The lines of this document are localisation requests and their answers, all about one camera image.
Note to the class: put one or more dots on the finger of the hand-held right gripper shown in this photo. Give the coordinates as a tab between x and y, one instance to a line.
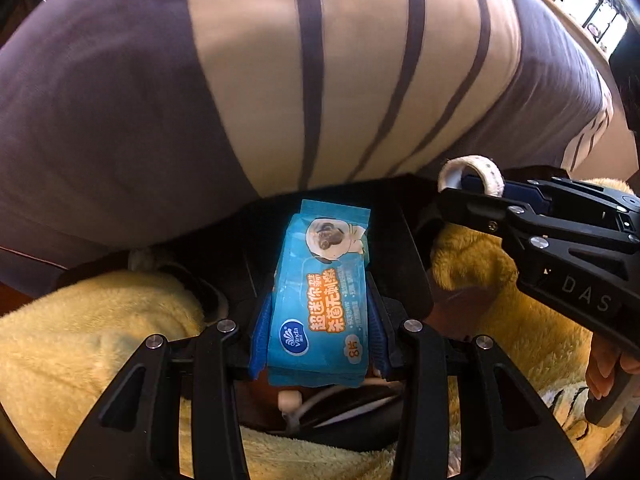
520	194
475	212

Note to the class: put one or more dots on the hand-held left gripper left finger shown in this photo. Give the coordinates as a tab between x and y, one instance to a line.
262	340

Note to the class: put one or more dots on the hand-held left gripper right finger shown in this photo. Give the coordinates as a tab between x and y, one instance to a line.
378	335

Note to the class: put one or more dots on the blue wet wipes packet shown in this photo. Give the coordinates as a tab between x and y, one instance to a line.
315	300

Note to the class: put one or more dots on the person's right hand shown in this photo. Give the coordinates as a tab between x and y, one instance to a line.
602	375

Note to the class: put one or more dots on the yellow fleece garment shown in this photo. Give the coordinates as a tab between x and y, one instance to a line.
75	350

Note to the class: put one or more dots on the window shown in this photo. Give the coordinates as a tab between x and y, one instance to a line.
580	0

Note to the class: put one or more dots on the striped bed blanket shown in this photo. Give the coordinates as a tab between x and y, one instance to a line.
150	110

